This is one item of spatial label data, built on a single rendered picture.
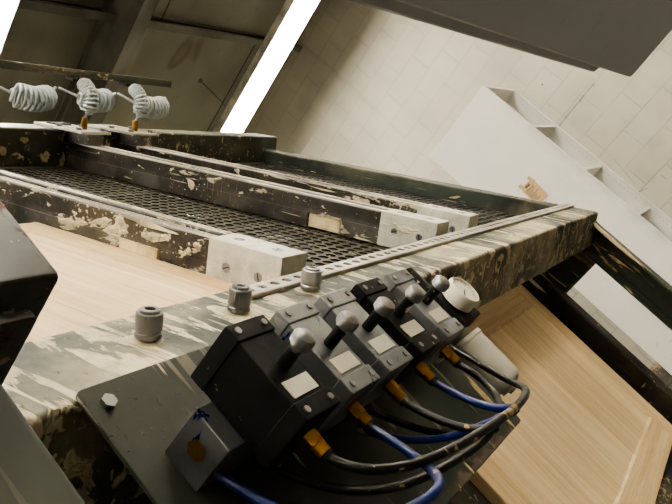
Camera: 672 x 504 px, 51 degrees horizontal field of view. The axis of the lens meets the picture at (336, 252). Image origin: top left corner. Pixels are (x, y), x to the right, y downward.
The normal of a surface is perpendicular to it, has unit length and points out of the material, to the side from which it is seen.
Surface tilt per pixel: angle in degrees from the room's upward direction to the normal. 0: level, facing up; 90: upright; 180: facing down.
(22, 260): 90
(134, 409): 90
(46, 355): 60
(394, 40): 90
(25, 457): 90
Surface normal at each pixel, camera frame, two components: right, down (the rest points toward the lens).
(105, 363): 0.14, -0.97
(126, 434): 0.54, -0.72
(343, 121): -0.53, 0.15
